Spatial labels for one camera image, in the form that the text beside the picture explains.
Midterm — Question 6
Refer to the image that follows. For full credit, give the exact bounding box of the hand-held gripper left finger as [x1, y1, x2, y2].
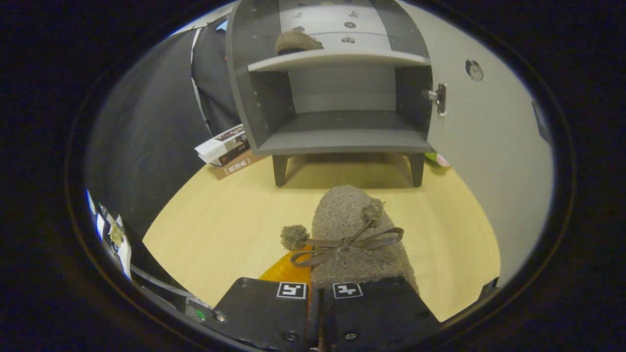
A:
[210, 244, 318, 352]

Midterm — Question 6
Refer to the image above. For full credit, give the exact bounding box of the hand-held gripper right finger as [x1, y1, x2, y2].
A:
[319, 276, 442, 352]

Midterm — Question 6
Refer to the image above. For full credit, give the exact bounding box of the brown fuzzy shoe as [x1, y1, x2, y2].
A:
[280, 185, 420, 294]
[274, 30, 324, 55]

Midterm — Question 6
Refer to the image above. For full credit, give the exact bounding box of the grey shoe cabinet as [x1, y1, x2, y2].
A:
[225, 0, 433, 188]

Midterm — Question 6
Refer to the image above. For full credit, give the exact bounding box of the brown book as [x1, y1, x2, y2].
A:
[211, 149, 268, 180]

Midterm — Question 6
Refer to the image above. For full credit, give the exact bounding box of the colourful printed clutter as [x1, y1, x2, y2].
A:
[86, 190, 133, 279]

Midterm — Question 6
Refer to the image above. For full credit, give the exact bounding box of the black backdrop cloth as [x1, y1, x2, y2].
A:
[86, 17, 243, 274]

